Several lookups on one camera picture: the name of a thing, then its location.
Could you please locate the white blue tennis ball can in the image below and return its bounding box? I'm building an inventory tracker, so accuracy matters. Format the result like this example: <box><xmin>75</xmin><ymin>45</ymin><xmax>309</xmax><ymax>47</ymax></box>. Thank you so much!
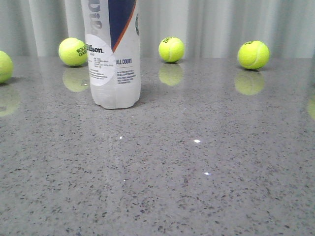
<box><xmin>81</xmin><ymin>0</ymin><xmax>141</xmax><ymax>109</ymax></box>

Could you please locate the centre yellow tennis ball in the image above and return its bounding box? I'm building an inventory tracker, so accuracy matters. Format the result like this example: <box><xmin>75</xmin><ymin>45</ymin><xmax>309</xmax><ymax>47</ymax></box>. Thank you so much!
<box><xmin>158</xmin><ymin>37</ymin><xmax>185</xmax><ymax>62</ymax></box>

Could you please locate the Roland Garros yellow tennis ball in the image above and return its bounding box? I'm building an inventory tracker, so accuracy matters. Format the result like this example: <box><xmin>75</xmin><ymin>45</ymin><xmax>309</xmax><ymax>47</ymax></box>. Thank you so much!
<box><xmin>59</xmin><ymin>37</ymin><xmax>87</xmax><ymax>66</ymax></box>

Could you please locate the right yellow tennis ball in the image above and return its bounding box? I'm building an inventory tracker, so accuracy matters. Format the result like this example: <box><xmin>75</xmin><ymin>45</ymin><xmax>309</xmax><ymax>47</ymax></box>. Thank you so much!
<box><xmin>237</xmin><ymin>40</ymin><xmax>270</xmax><ymax>70</ymax></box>

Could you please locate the far left yellow tennis ball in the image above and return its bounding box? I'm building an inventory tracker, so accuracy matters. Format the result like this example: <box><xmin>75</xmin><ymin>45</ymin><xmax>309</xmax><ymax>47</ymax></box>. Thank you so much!
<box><xmin>0</xmin><ymin>51</ymin><xmax>14</xmax><ymax>84</ymax></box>

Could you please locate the grey pleated curtain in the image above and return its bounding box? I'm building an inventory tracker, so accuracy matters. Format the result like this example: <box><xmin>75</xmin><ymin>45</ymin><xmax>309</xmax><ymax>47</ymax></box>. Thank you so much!
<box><xmin>0</xmin><ymin>0</ymin><xmax>315</xmax><ymax>58</ymax></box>

